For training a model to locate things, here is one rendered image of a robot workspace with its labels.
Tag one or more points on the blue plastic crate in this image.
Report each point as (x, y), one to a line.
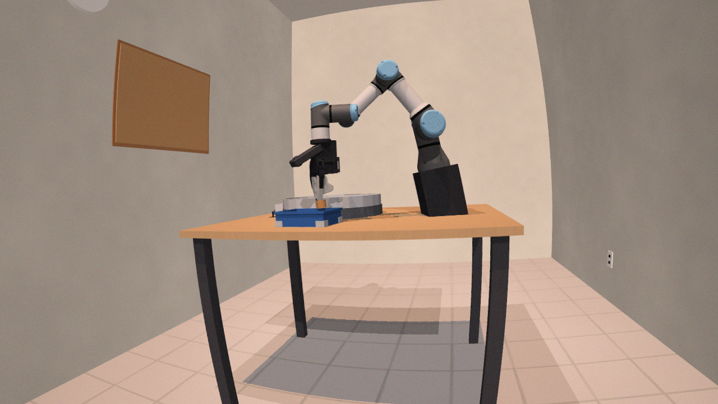
(308, 217)

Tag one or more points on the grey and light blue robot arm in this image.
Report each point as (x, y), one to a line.
(427, 124)

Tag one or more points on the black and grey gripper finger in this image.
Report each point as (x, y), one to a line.
(313, 185)
(323, 186)

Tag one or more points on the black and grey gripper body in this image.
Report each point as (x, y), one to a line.
(326, 157)

